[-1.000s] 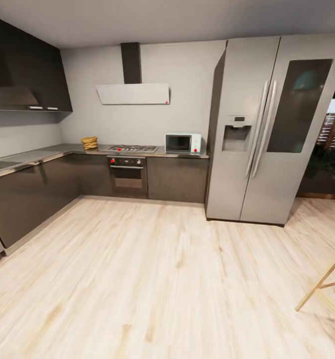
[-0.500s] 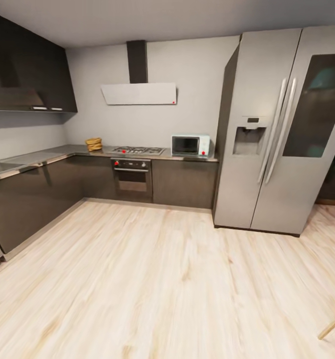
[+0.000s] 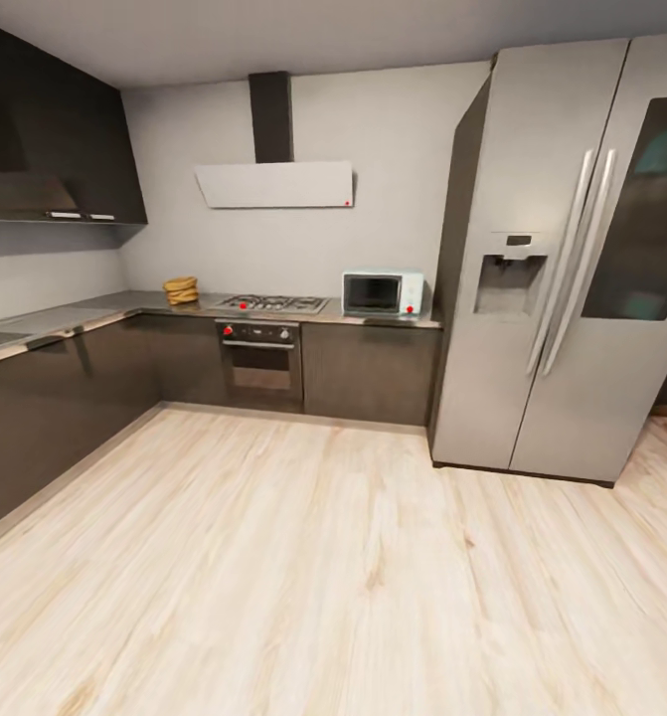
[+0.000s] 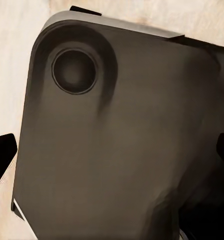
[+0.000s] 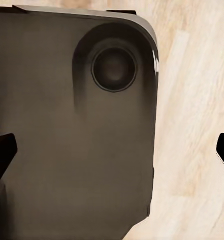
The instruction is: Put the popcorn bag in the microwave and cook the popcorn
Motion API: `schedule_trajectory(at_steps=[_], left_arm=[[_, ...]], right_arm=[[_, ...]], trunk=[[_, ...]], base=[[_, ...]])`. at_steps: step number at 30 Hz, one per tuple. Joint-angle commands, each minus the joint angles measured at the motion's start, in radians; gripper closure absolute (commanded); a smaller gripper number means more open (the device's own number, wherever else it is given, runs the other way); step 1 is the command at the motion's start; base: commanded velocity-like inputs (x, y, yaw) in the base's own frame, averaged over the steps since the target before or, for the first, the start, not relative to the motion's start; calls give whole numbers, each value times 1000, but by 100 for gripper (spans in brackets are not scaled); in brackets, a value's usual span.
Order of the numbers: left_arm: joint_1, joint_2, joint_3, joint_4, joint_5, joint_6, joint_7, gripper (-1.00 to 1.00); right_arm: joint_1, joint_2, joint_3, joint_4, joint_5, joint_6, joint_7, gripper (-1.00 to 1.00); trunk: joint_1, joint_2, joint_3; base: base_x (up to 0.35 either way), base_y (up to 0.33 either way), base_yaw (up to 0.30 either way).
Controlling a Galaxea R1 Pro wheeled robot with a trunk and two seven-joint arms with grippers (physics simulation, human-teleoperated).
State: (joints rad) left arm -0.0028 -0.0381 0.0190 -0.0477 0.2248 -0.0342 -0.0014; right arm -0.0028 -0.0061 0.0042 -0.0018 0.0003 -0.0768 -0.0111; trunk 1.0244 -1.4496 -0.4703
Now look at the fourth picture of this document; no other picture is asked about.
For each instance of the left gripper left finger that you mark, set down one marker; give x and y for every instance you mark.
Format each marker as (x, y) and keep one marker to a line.
(8, 149)

